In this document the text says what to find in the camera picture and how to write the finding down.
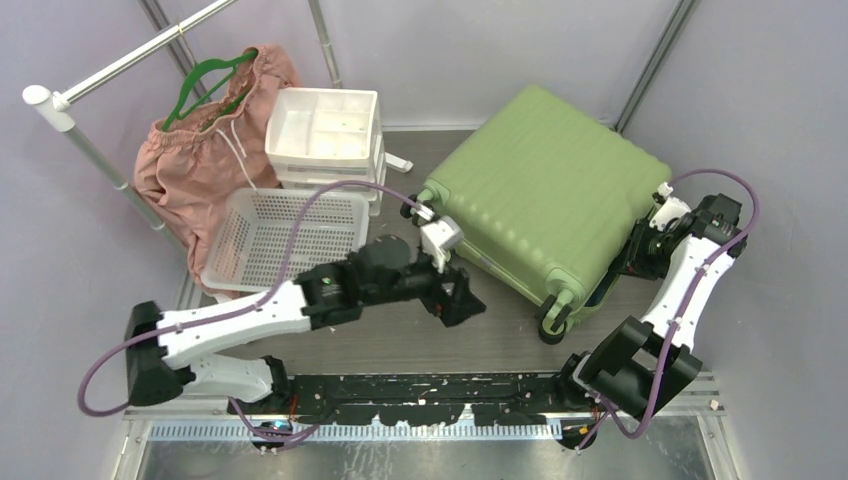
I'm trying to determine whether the green clothes hanger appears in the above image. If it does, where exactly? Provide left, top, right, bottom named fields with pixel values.
left=160, top=50, right=260, bottom=132

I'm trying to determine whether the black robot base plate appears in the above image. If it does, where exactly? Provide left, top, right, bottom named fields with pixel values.
left=239, top=373, right=593, bottom=427

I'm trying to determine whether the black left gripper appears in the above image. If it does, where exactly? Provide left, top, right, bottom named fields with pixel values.
left=363, top=245, right=486, bottom=326

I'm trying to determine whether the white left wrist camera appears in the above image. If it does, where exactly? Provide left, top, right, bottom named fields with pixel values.
left=413, top=203, right=464, bottom=274

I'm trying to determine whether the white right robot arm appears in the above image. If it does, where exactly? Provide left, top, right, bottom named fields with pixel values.
left=554, top=194, right=747, bottom=419

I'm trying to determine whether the white metal clothes rack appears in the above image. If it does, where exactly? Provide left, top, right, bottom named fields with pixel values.
left=1, top=1, right=329, bottom=311

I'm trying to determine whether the green hard-shell suitcase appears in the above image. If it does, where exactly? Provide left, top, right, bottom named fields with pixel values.
left=415, top=85, right=671, bottom=344

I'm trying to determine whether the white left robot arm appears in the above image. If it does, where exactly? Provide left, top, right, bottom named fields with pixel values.
left=125, top=235, right=486, bottom=413

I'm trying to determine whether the white plastic drawer organizer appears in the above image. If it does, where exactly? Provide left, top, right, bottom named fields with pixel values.
left=265, top=87, right=387, bottom=189

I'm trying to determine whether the white perforated plastic basket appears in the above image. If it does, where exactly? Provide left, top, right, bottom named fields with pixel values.
left=200, top=188, right=370, bottom=293

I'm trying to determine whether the pink cloth garment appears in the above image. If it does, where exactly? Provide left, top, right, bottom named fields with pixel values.
left=134, top=44, right=302, bottom=281

